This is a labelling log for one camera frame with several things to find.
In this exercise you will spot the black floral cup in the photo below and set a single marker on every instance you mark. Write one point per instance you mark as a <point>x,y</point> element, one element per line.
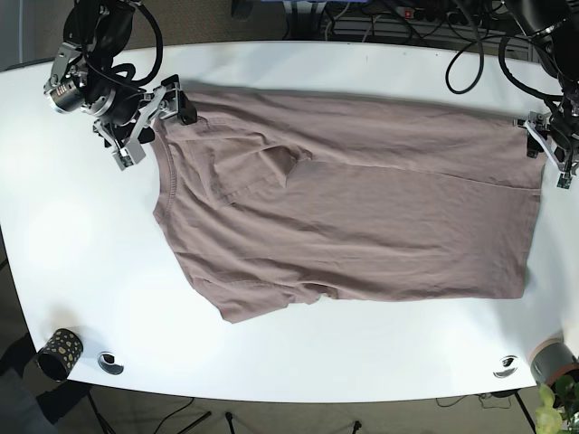
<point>60,354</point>

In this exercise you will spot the dusty pink T-shirt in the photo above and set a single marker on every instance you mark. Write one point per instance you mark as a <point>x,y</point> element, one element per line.
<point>271,199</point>

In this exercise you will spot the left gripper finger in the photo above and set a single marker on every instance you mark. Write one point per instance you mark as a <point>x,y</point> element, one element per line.
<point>534,148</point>

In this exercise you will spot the left metal table grommet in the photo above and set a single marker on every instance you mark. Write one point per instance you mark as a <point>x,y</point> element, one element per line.
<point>110,364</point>

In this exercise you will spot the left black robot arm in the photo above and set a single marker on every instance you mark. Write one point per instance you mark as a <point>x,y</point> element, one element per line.
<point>550,27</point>

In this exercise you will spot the metal table grommet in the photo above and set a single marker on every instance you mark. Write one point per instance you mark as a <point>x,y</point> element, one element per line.
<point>508,365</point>
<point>110,364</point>

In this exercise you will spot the right metal table grommet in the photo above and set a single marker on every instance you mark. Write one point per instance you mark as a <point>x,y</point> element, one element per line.
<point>508,365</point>

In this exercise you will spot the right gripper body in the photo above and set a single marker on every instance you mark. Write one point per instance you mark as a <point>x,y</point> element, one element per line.
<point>128,125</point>

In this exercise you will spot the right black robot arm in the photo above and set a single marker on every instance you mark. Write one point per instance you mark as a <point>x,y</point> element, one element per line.
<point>85,77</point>

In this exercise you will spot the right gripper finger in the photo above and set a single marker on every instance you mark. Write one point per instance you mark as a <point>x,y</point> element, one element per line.
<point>185,110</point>

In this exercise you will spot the grey plant pot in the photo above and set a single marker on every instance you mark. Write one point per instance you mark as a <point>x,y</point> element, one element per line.
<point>551,360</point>

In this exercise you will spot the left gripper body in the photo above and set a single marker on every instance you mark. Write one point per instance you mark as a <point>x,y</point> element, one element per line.
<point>559,141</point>

